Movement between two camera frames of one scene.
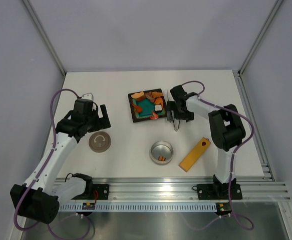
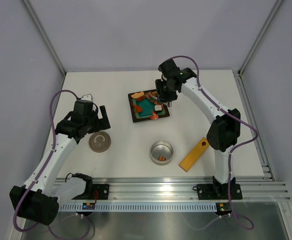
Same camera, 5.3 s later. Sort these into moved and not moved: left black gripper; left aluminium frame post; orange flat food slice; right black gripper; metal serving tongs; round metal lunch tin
Moved: right black gripper; metal serving tongs
Not moved: left aluminium frame post; orange flat food slice; left black gripper; round metal lunch tin
